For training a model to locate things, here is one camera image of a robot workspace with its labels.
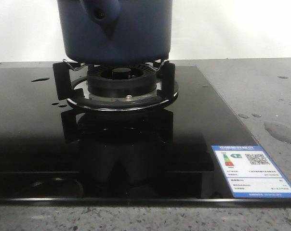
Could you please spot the dark blue pot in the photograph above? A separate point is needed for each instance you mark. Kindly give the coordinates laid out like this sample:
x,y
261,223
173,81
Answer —
x,y
116,31

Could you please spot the right burner with pot support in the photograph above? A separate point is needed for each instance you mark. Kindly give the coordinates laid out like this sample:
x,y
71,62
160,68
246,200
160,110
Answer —
x,y
116,87

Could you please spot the black glass gas stove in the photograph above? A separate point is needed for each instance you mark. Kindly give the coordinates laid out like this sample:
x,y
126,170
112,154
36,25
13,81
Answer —
x,y
51,154

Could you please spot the blue energy label sticker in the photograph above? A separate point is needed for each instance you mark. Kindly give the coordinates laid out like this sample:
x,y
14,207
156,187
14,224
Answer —
x,y
251,173

